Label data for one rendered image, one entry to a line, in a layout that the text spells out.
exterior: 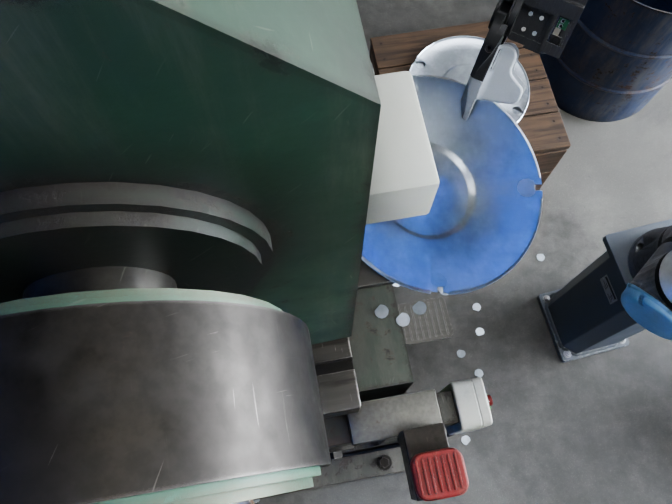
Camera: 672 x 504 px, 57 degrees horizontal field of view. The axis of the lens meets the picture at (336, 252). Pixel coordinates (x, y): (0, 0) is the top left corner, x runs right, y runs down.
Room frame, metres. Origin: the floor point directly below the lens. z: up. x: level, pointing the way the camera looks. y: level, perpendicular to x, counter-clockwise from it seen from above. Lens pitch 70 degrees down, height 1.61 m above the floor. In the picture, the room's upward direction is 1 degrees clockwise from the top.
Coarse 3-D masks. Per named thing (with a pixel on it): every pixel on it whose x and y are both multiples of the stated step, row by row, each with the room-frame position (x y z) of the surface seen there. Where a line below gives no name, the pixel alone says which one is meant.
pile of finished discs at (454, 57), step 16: (432, 48) 0.99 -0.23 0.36; (448, 48) 0.99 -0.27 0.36; (464, 48) 0.99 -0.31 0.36; (480, 48) 0.99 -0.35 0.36; (416, 64) 0.95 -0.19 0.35; (432, 64) 0.94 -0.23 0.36; (448, 64) 0.94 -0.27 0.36; (464, 64) 0.94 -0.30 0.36; (464, 80) 0.89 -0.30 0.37; (528, 80) 0.89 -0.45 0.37; (528, 96) 0.85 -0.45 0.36; (512, 112) 0.81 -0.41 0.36
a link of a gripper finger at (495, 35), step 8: (504, 8) 0.46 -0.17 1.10; (496, 16) 0.44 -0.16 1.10; (504, 16) 0.44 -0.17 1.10; (496, 24) 0.44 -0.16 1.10; (504, 24) 0.44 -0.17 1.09; (488, 32) 0.43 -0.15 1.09; (496, 32) 0.43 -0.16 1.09; (504, 32) 0.43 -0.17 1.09; (488, 40) 0.43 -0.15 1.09; (496, 40) 0.43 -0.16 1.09; (488, 48) 0.43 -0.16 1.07; (496, 48) 0.42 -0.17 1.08; (480, 56) 0.42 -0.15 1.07; (488, 56) 0.42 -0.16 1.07; (480, 64) 0.41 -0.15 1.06; (488, 64) 0.42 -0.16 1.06; (472, 72) 0.41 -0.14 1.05; (480, 72) 0.41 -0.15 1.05; (480, 80) 0.41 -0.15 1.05
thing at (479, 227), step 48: (432, 96) 0.42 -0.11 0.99; (432, 144) 0.38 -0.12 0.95; (480, 144) 0.37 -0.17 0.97; (528, 144) 0.35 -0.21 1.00; (480, 192) 0.33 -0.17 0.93; (384, 240) 0.31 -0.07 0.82; (432, 240) 0.29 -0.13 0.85; (480, 240) 0.28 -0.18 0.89; (528, 240) 0.27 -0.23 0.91; (432, 288) 0.24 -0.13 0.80; (480, 288) 0.23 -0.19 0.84
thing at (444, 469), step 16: (448, 448) 0.04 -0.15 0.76; (416, 464) 0.02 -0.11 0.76; (432, 464) 0.02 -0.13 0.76; (448, 464) 0.02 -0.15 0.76; (464, 464) 0.02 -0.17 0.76; (416, 480) 0.00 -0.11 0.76; (432, 480) 0.00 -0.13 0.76; (448, 480) 0.00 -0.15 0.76; (464, 480) 0.00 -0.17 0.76; (432, 496) -0.02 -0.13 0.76; (448, 496) -0.02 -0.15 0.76
